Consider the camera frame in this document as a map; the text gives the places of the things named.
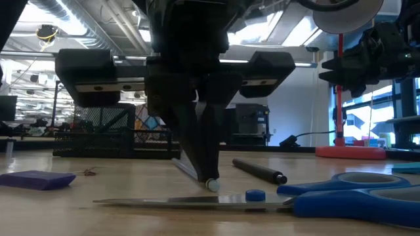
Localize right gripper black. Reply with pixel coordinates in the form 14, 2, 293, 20
318, 22, 411, 98

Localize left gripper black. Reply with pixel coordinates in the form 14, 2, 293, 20
54, 12, 296, 180

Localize grey-blue pen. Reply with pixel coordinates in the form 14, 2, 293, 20
171, 157, 221, 193

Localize black pen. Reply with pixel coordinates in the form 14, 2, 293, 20
232, 158, 289, 186

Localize teal sticky note pad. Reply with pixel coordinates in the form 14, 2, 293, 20
391, 162, 420, 175

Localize blue handled scissors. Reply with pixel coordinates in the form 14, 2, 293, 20
93, 171, 420, 229

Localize purple eraser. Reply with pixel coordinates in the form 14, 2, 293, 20
0, 170, 77, 191

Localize black mesh desk organizer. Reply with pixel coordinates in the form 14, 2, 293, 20
52, 104, 181, 161

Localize colourful patchwork panel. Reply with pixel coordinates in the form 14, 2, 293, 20
135, 103, 171, 132

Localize black cabinet machine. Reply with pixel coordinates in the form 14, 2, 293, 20
226, 103, 272, 147

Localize red desk lamp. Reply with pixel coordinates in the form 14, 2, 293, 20
312, 0, 387, 161

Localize black lamp power plug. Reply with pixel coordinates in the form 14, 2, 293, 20
279, 134, 300, 148

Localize small brown rubber band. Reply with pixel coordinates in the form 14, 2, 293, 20
73, 167, 98, 177

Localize yellow black ceiling reel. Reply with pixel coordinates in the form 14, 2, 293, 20
35, 24, 60, 45

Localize black background monitor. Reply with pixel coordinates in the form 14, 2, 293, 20
0, 94, 18, 123

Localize black aluminium table frame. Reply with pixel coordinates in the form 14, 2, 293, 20
0, 139, 420, 162

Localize black vertical post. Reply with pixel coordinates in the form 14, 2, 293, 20
402, 78, 417, 150

